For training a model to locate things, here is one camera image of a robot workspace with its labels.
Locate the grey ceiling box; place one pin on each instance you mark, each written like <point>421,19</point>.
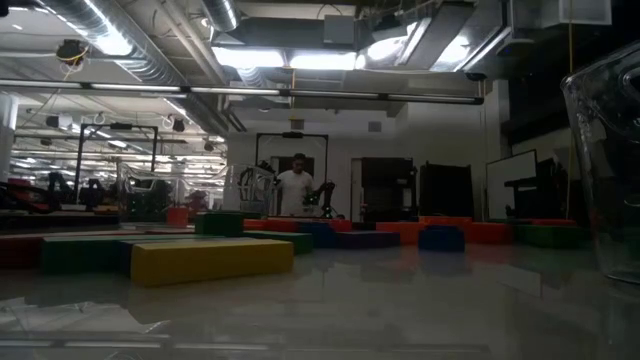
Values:
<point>339,30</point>

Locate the dark red brick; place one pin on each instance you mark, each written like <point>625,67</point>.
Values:
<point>492,233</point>

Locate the small orange cube brick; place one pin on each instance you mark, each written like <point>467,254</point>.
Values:
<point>177,217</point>

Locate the long yellow flat block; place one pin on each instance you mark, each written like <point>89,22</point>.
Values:
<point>210,262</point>

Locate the black cabinet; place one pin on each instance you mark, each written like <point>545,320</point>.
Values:
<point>387,187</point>
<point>445,190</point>

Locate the small blue brick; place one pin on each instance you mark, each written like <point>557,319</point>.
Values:
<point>442,239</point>

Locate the whiteboard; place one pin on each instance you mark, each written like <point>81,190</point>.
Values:
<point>510,185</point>

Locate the white ceiling unit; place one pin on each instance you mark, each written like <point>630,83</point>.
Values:
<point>560,12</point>

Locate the bright ceiling light panel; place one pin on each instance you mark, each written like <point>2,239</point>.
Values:
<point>250,57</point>

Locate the silver ventilation duct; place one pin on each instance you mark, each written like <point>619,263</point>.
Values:
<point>125,45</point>
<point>220,12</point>

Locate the black rig frame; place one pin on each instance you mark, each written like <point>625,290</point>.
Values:
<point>117,126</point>
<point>292,135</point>

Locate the long green flat block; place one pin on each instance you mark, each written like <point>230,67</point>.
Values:
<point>85,255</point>

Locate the small green cube brick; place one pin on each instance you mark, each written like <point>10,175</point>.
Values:
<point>220,225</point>

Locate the person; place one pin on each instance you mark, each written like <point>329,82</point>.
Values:
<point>295,192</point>

